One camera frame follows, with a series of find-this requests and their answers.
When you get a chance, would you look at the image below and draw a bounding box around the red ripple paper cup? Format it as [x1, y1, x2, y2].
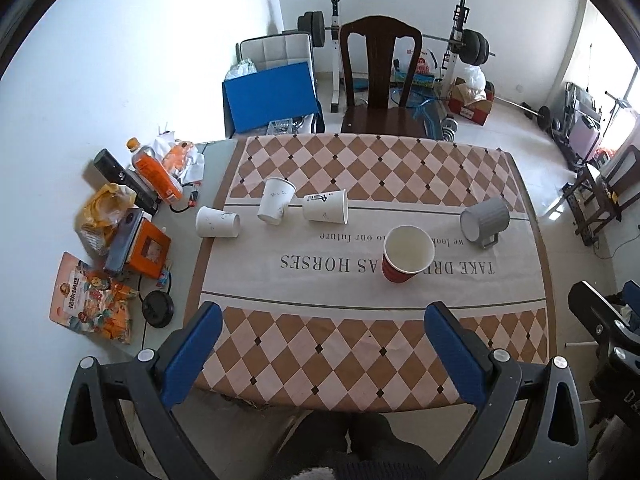
[382, 224, 435, 283]

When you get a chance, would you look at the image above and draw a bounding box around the white paper cup lying left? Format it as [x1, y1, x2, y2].
[195, 206, 241, 238]

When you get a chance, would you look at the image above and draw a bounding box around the white paper cup lying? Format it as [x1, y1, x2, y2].
[303, 190, 348, 224]
[195, 206, 241, 238]

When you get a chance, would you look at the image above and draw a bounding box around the white paper cup upright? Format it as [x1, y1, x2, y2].
[257, 177, 296, 226]

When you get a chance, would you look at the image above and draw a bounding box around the white paper cup lying middle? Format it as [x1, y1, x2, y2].
[303, 190, 348, 224]

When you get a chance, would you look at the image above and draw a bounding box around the orange snack bag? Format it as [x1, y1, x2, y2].
[49, 252, 138, 344]

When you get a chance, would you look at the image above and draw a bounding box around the black round lid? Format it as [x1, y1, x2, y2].
[141, 290, 174, 328]

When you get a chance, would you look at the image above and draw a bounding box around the orange box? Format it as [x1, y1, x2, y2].
[104, 207, 171, 278]

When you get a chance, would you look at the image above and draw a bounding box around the yellow plastic bag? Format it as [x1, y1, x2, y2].
[75, 183, 137, 256]

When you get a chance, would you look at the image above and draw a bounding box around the grey ribbed mug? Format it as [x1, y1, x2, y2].
[460, 197, 510, 249]

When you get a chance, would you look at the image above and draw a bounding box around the black rectangular device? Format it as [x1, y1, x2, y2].
[93, 148, 160, 216]

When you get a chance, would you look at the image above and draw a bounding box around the orange juice bottle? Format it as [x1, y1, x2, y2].
[126, 138, 182, 205]

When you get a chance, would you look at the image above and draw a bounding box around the checkered brown tablecloth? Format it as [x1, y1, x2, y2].
[188, 133, 555, 412]

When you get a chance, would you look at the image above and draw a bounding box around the small dumbbell bar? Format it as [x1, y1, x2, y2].
[495, 96, 552, 131]

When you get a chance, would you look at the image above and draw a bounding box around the red cardboard box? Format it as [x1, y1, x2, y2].
[448, 77, 495, 126]

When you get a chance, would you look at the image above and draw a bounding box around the dark wooden chair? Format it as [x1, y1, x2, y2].
[340, 15, 426, 139]

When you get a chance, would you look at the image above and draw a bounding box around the blue board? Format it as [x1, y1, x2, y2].
[222, 62, 320, 133]

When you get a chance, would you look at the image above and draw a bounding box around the barbell weight rack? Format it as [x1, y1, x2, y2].
[296, 0, 495, 113]

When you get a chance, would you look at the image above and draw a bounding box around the white padded chair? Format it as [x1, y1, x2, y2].
[236, 30, 314, 81]

